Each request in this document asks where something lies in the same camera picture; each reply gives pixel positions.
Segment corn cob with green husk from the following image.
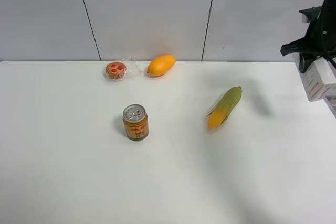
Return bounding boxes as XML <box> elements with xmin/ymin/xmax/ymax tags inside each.
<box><xmin>207</xmin><ymin>86</ymin><xmax>242</xmax><ymax>130</ymax></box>

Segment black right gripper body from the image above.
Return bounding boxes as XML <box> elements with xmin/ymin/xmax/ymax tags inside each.
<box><xmin>280</xmin><ymin>0</ymin><xmax>335</xmax><ymax>73</ymax></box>

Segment gold red drink can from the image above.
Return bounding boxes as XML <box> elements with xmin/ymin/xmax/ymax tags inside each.
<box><xmin>122</xmin><ymin>104</ymin><xmax>149</xmax><ymax>141</ymax></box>

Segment orange yellow mango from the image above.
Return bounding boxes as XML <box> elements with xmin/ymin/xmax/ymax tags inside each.
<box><xmin>147</xmin><ymin>55</ymin><xmax>176</xmax><ymax>77</ymax></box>

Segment wrapped red-topped pastry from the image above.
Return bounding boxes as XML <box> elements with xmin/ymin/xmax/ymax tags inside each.
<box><xmin>102</xmin><ymin>57</ymin><xmax>143</xmax><ymax>82</ymax></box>

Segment white red cardboard box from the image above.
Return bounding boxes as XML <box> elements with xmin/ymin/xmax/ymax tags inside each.
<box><xmin>299</xmin><ymin>58</ymin><xmax>335</xmax><ymax>102</ymax></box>

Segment clear plastic storage bin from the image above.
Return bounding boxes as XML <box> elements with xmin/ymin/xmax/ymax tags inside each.
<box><xmin>324</xmin><ymin>94</ymin><xmax>336</xmax><ymax>117</ymax></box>

